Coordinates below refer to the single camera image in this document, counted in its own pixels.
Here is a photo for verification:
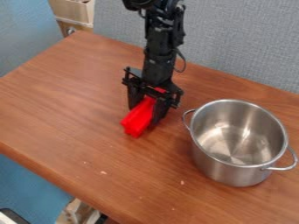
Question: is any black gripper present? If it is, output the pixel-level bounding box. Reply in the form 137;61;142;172
122;48;185;125

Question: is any red plastic block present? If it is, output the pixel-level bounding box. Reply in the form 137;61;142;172
121;96;157;137

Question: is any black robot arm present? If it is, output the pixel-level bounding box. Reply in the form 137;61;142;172
123;0;186;124

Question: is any stainless steel pot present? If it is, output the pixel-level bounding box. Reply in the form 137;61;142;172
182;99;299;187

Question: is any dark object bottom corner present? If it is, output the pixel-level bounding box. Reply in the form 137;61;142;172
0;208;31;224

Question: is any light wooden furniture piece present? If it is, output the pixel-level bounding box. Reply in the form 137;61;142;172
48;0;97;37

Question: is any wooden frame under table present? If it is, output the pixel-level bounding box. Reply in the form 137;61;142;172
55;199;101;224

